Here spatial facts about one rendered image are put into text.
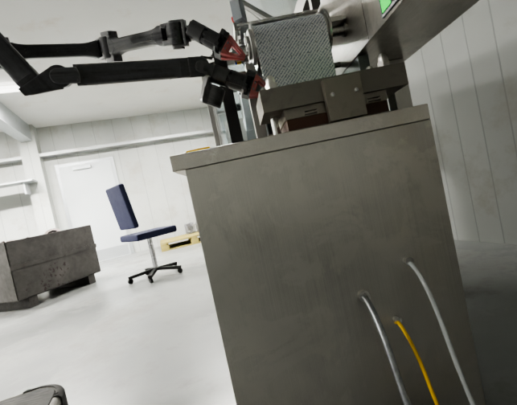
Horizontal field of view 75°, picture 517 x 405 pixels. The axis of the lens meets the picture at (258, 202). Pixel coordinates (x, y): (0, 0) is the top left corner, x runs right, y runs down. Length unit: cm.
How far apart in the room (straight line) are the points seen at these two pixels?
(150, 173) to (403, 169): 741
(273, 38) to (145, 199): 706
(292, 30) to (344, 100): 37
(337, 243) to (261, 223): 20
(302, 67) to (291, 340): 82
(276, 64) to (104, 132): 727
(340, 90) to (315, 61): 27
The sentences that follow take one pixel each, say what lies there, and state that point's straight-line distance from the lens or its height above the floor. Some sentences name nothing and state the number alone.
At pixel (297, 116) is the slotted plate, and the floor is 95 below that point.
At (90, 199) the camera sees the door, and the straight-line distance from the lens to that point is 806.
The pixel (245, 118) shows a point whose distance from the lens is 218.
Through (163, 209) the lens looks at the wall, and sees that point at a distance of 805.
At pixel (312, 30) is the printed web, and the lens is 124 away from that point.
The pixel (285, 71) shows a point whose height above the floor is 113.
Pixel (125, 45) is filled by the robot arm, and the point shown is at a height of 140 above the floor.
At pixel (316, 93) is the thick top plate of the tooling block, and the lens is 96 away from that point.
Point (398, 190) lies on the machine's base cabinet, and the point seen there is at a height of 70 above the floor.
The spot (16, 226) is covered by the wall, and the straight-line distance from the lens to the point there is 839.
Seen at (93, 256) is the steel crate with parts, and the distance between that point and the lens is 533.
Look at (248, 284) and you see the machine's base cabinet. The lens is 87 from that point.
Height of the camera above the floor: 77
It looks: 2 degrees down
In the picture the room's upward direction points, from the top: 12 degrees counter-clockwise
